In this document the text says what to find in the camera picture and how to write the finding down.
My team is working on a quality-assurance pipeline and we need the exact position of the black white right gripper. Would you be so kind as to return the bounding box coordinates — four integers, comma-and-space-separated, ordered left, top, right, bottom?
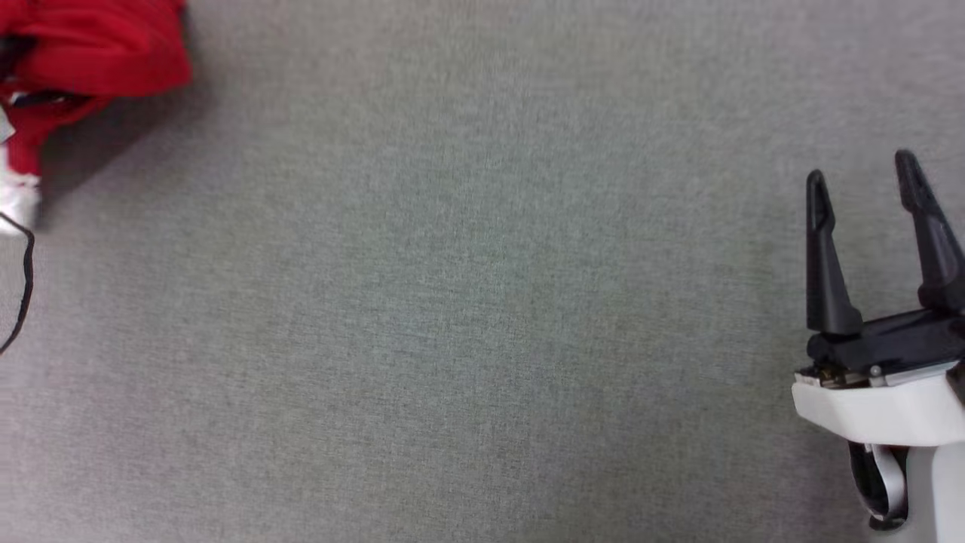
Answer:
791, 149, 965, 448

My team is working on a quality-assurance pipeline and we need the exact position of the red white basketball jersey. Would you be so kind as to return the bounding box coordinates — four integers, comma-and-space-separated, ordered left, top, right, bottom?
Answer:
0, 0, 194, 176

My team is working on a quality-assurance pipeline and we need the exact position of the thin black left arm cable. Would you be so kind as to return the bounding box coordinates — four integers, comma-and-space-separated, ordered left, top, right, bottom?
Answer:
0, 213, 36, 355

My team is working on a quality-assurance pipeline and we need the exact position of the grey fabric sofa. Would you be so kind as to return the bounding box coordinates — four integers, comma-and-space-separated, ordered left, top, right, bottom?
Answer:
0, 0, 965, 543

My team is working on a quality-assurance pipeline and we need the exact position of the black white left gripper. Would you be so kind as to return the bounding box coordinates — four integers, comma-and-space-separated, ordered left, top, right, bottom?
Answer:
0, 173, 41, 237

